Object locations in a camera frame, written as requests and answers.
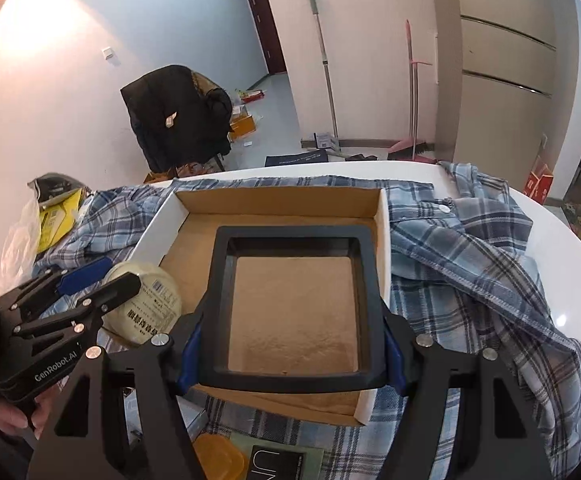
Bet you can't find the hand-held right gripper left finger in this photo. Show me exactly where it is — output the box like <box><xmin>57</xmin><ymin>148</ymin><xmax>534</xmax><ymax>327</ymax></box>
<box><xmin>28</xmin><ymin>305</ymin><xmax>206</xmax><ymax>480</ymax></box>

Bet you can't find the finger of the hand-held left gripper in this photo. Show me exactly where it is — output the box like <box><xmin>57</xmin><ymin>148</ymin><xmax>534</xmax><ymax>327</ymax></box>
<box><xmin>0</xmin><ymin>256</ymin><xmax>114</xmax><ymax>321</ymax></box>
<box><xmin>13</xmin><ymin>272</ymin><xmax>142</xmax><ymax>337</ymax></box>

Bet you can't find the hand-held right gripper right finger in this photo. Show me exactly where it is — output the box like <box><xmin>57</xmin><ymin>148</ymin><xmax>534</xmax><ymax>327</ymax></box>
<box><xmin>375</xmin><ymin>310</ymin><xmax>554</xmax><ymax>480</ymax></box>

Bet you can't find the cream round tin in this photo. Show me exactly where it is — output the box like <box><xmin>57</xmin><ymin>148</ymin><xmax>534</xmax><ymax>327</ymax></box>
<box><xmin>101</xmin><ymin>261</ymin><xmax>184</xmax><ymax>348</ymax></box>

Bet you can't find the orange plastic lid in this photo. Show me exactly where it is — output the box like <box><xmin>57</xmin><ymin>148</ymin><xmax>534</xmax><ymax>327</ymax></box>
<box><xmin>193</xmin><ymin>432</ymin><xmax>251</xmax><ymax>480</ymax></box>

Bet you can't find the green pad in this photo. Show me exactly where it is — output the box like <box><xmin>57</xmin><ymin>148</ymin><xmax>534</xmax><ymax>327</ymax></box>
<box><xmin>228</xmin><ymin>432</ymin><xmax>324</xmax><ymax>480</ymax></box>

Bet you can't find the black square tray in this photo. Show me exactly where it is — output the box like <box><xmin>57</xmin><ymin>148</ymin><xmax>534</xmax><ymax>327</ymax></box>
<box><xmin>193</xmin><ymin>225</ymin><xmax>396</xmax><ymax>393</ymax></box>

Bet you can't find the person's left hand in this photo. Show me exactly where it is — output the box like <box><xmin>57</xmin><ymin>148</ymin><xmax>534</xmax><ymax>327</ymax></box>
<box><xmin>0</xmin><ymin>387</ymin><xmax>64</xmax><ymax>433</ymax></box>

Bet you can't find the clear plastic box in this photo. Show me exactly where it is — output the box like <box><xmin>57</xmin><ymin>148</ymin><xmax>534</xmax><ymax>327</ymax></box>
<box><xmin>123</xmin><ymin>387</ymin><xmax>208</xmax><ymax>446</ymax></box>

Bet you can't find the clear plastic bag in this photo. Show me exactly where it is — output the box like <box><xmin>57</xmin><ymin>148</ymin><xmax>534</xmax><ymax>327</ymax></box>
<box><xmin>0</xmin><ymin>172</ymin><xmax>94</xmax><ymax>291</ymax></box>

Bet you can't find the blue plaid shirt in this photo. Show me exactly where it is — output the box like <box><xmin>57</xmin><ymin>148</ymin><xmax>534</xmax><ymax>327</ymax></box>
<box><xmin>35</xmin><ymin>160</ymin><xmax>581</xmax><ymax>480</ymax></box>

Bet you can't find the black card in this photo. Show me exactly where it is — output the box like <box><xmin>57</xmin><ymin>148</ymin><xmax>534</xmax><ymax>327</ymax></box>
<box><xmin>245</xmin><ymin>444</ymin><xmax>307</xmax><ymax>480</ymax></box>

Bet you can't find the black jacket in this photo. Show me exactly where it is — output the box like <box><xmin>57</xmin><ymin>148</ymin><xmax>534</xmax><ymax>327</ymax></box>
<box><xmin>120</xmin><ymin>65</ymin><xmax>234</xmax><ymax>173</ymax></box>

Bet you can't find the orange box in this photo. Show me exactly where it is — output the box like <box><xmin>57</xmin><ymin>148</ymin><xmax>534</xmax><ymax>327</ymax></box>
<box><xmin>228</xmin><ymin>112</ymin><xmax>258</xmax><ymax>138</ymax></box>

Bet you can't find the dark floor mat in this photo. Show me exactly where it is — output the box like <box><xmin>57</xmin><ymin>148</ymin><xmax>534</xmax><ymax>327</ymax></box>
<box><xmin>264</xmin><ymin>151</ymin><xmax>329</xmax><ymax>168</ymax></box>

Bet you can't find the red cardboard box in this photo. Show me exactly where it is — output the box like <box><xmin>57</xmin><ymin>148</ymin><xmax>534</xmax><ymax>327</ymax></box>
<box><xmin>523</xmin><ymin>135</ymin><xmax>555</xmax><ymax>206</ymax></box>

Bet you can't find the pink broom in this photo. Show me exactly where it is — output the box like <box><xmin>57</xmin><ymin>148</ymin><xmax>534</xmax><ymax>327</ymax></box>
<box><xmin>388</xmin><ymin>19</ymin><xmax>434</xmax><ymax>161</ymax></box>

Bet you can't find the dark brown door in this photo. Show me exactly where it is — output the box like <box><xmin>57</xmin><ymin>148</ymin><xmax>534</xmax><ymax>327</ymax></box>
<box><xmin>239</xmin><ymin>0</ymin><xmax>288</xmax><ymax>77</ymax></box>

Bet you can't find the beige refrigerator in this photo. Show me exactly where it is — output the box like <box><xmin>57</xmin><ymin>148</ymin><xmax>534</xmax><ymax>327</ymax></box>
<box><xmin>453</xmin><ymin>0</ymin><xmax>579</xmax><ymax>173</ymax></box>

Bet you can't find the grey mop handle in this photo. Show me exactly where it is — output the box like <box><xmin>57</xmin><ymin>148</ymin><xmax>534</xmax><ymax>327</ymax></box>
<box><xmin>305</xmin><ymin>0</ymin><xmax>341</xmax><ymax>141</ymax></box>

